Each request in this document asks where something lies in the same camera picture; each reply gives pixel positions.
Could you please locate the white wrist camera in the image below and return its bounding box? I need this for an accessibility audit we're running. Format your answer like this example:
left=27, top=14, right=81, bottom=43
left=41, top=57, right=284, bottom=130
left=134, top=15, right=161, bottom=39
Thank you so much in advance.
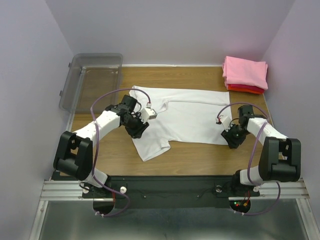
left=139, top=102, right=158, bottom=124
left=216, top=115, right=232, bottom=132

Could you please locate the folded red t shirt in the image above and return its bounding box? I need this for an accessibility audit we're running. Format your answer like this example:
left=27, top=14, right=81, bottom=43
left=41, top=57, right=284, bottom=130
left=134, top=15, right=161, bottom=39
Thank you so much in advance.
left=224, top=83, right=265, bottom=92

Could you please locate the folded orange t shirt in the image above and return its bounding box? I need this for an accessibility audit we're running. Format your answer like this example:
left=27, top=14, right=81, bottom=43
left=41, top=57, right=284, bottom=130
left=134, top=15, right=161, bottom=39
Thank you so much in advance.
left=228, top=88, right=264, bottom=95

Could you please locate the clear plastic bin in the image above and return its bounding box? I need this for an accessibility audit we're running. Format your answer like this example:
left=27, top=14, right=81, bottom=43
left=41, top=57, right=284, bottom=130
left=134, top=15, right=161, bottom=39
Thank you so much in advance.
left=59, top=53, right=123, bottom=114

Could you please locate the aluminium frame rail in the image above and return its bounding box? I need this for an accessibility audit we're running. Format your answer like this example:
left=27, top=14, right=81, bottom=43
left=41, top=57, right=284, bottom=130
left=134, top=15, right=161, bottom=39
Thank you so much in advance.
left=28, top=112, right=311, bottom=240

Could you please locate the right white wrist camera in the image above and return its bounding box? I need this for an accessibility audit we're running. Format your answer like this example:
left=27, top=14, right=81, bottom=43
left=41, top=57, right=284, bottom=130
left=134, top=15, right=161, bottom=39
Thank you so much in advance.
left=216, top=115, right=232, bottom=132

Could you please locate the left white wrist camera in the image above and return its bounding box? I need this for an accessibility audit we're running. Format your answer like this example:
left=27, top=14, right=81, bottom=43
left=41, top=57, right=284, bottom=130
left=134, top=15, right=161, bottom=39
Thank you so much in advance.
left=139, top=102, right=158, bottom=124

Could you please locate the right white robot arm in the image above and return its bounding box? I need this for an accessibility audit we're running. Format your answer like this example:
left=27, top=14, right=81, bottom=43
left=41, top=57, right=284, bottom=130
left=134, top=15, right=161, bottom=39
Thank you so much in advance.
left=216, top=104, right=301, bottom=191

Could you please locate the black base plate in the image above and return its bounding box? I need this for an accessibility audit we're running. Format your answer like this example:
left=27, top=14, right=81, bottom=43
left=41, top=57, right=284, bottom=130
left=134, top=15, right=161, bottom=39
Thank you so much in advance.
left=80, top=175, right=260, bottom=210

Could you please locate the folded pink t shirt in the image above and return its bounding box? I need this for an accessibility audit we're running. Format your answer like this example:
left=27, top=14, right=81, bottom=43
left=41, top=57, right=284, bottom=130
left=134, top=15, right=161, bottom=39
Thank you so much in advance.
left=222, top=56, right=268, bottom=90

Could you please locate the white t shirt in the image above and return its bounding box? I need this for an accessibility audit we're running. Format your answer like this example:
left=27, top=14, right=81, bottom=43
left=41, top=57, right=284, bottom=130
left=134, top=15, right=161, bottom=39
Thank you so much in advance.
left=129, top=86, right=230, bottom=162

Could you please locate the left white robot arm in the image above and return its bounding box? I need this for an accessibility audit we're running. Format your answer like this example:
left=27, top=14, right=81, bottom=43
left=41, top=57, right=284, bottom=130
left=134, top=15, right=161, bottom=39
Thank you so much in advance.
left=53, top=95, right=157, bottom=193

